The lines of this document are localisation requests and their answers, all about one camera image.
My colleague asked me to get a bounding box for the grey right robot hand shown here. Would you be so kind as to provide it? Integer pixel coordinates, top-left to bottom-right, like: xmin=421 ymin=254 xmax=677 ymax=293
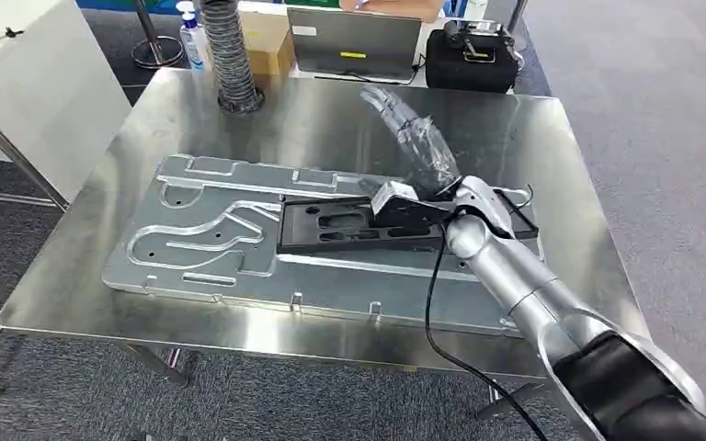
xmin=359 ymin=84 xmax=465 ymax=200

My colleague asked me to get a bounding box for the ribbed grey hose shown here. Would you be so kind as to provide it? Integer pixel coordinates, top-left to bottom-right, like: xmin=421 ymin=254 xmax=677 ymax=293
xmin=199 ymin=0 xmax=267 ymax=116

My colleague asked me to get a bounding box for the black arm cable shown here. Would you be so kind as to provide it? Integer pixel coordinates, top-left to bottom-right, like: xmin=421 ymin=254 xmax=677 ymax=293
xmin=423 ymin=221 xmax=551 ymax=441

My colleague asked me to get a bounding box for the grey laptop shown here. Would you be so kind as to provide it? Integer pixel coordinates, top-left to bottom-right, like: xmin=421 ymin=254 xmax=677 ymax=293
xmin=285 ymin=5 xmax=425 ymax=85

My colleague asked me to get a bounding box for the grey metal fixture plate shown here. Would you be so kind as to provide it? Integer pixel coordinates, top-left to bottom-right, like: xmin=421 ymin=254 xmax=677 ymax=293
xmin=101 ymin=153 xmax=544 ymax=340

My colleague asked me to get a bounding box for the black plastic plate frame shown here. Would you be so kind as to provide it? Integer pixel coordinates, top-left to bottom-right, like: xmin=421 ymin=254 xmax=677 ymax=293
xmin=276 ymin=187 xmax=541 ymax=256

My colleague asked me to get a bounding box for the black equipment bag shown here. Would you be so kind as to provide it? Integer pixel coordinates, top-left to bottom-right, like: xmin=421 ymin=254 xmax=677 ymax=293
xmin=424 ymin=18 xmax=520 ymax=95

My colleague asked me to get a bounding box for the stainless steel table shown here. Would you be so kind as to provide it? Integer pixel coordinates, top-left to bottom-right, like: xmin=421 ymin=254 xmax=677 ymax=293
xmin=0 ymin=66 xmax=654 ymax=423

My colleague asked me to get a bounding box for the white cabinet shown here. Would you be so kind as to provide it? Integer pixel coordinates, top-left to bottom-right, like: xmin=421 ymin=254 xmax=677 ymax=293
xmin=0 ymin=0 xmax=134 ymax=203

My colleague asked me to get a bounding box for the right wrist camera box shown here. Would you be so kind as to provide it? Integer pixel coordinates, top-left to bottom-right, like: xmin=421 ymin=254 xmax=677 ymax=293
xmin=369 ymin=179 xmax=453 ymax=230

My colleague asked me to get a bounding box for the round stanchion base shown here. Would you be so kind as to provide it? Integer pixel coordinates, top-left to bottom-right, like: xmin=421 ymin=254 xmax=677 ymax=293
xmin=130 ymin=0 xmax=186 ymax=70

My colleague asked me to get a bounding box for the sanitizer pump bottle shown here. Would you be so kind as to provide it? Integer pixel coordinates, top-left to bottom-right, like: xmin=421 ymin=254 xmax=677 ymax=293
xmin=176 ymin=0 xmax=211 ymax=74

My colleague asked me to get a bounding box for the brown cardboard box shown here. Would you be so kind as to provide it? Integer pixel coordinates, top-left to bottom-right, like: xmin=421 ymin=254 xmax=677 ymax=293
xmin=238 ymin=10 xmax=297 ymax=78

